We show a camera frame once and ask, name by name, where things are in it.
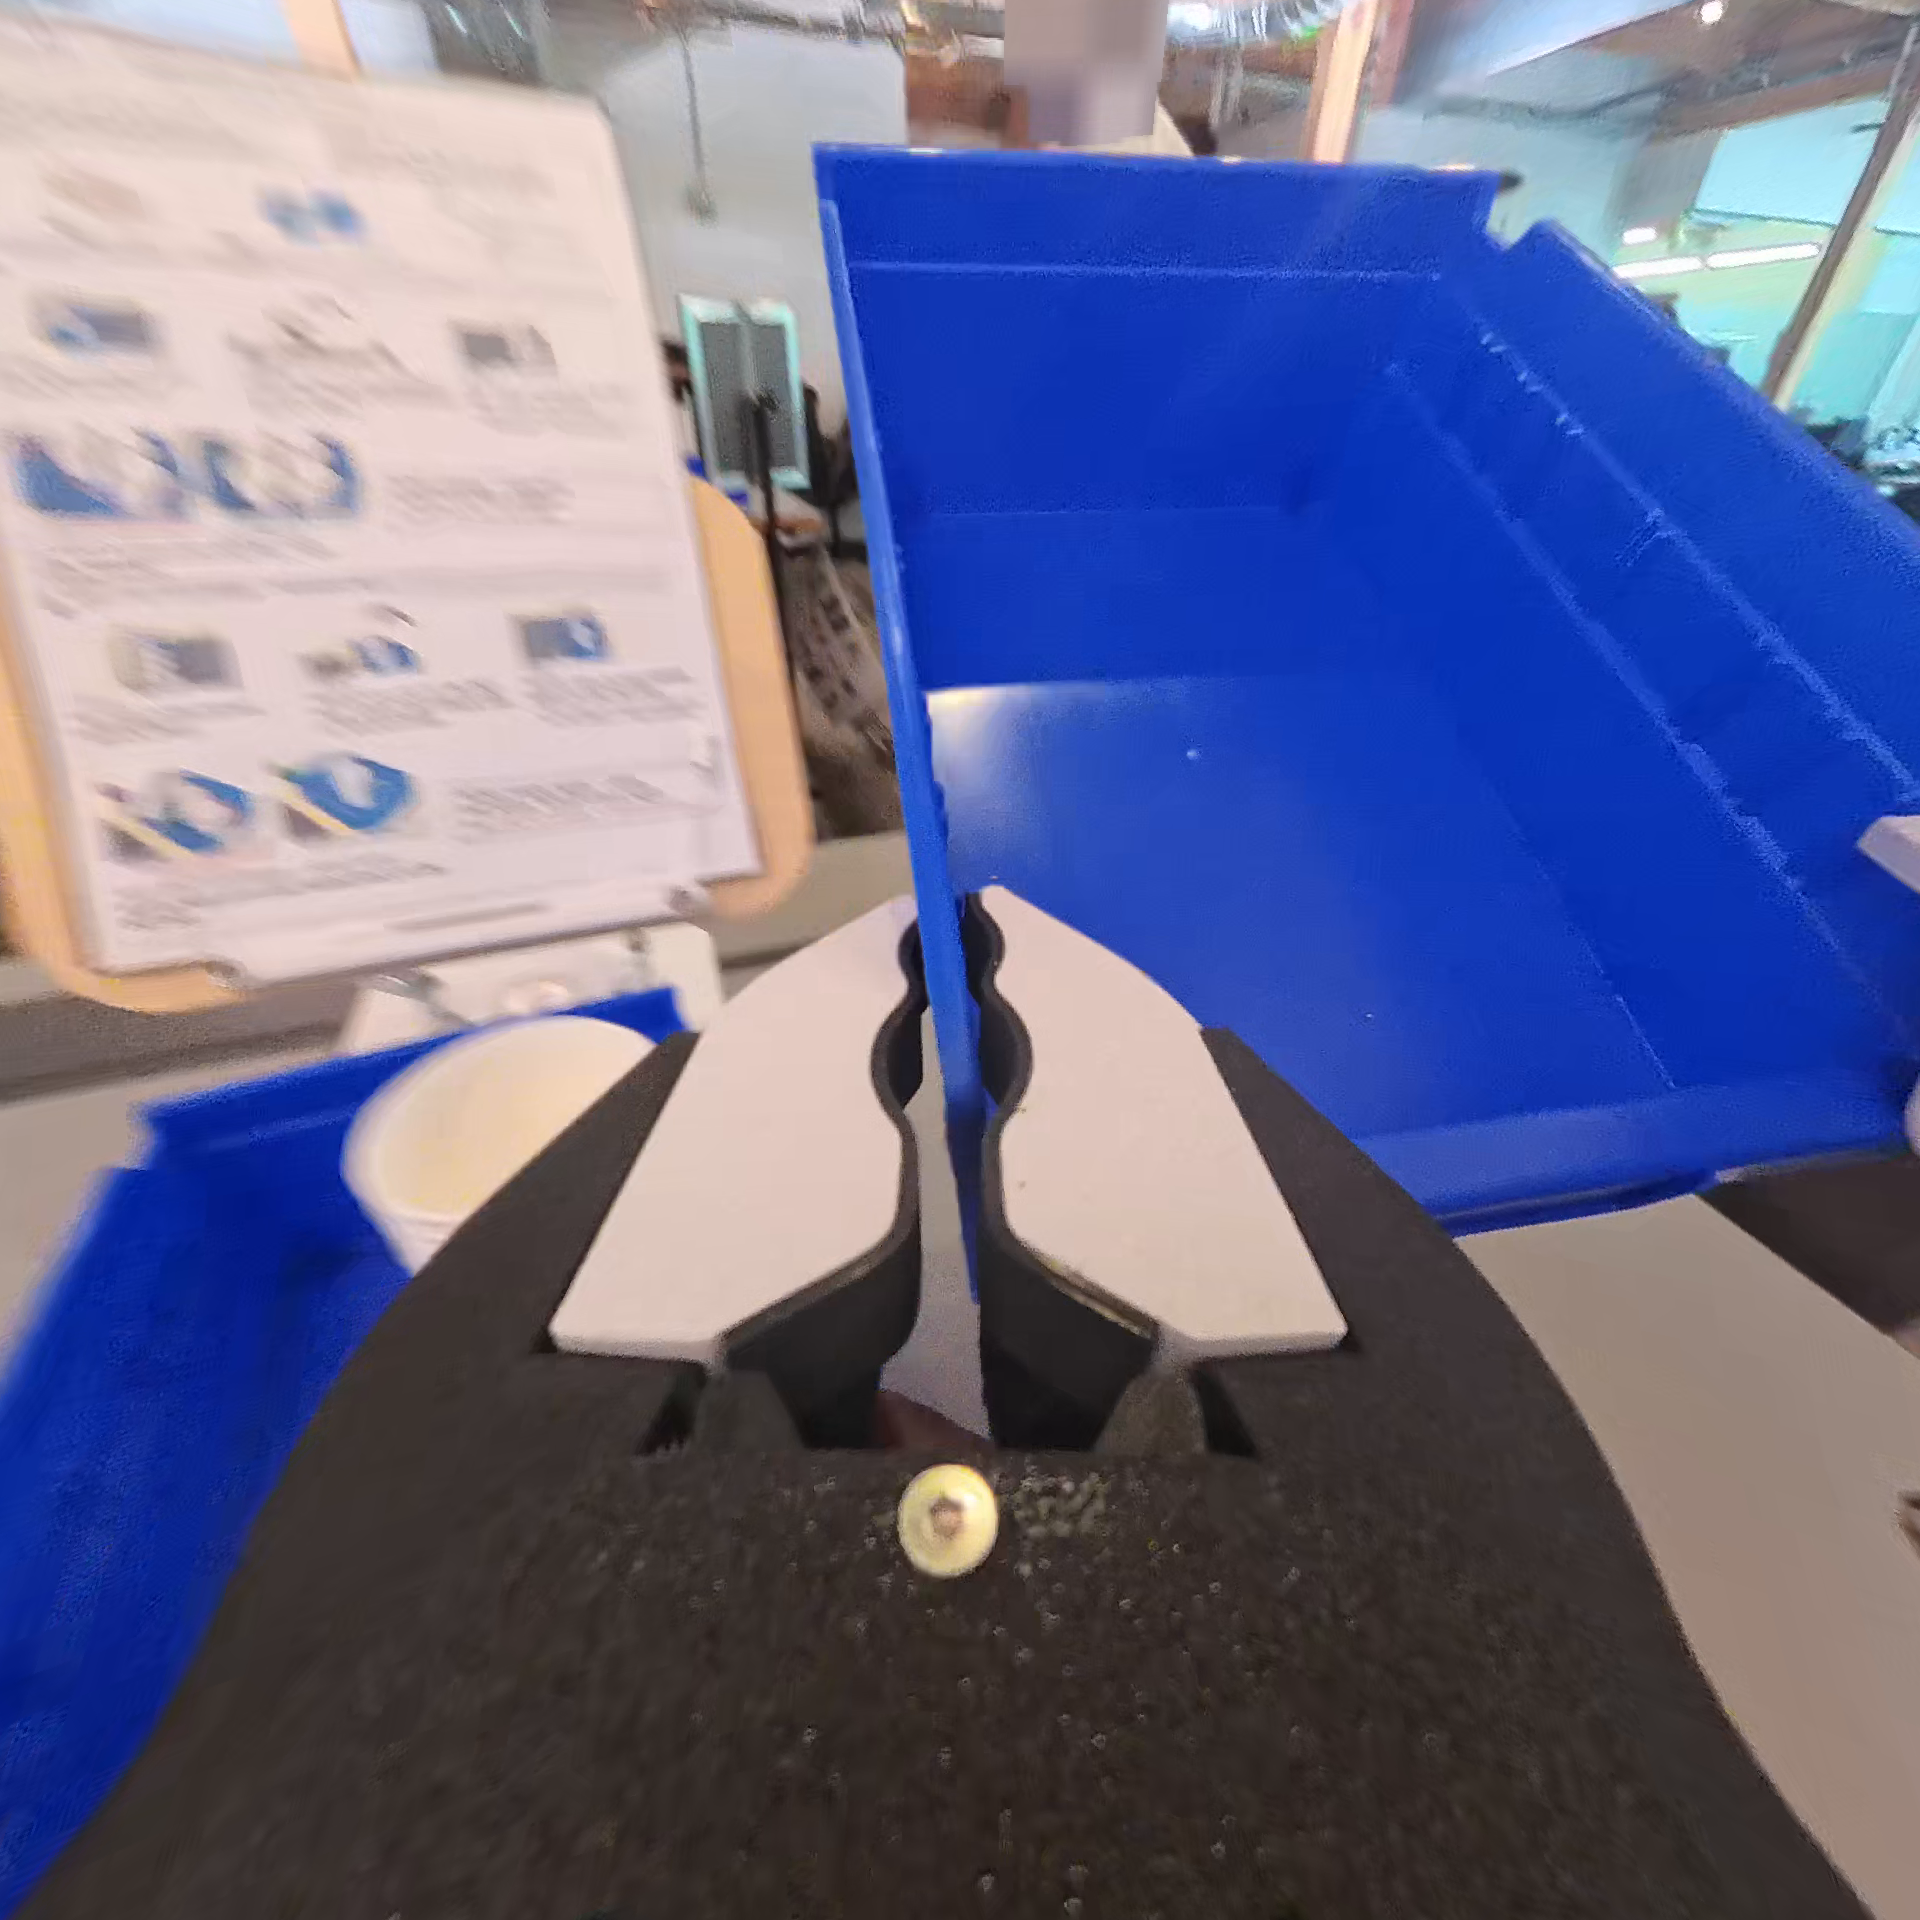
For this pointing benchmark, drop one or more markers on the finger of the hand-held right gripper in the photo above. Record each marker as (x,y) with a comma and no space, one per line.
(1902,855)

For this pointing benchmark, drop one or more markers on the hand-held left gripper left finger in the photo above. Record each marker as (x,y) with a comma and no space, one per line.
(735,1184)

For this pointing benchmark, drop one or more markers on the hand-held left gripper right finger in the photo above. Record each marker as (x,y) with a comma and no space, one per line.
(1155,1184)

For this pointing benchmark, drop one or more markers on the cluster of white cups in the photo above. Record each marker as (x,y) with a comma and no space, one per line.
(481,1109)

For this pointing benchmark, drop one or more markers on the blue plastic bin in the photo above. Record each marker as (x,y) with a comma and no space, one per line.
(1277,826)
(149,1424)

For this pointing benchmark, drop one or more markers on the instruction sheet on tablet stand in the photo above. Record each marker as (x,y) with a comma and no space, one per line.
(750,676)

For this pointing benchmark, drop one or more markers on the white printed poster panel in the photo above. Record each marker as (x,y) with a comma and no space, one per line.
(840,676)

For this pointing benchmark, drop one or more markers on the printed instruction sheet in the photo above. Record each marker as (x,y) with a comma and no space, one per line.
(375,525)

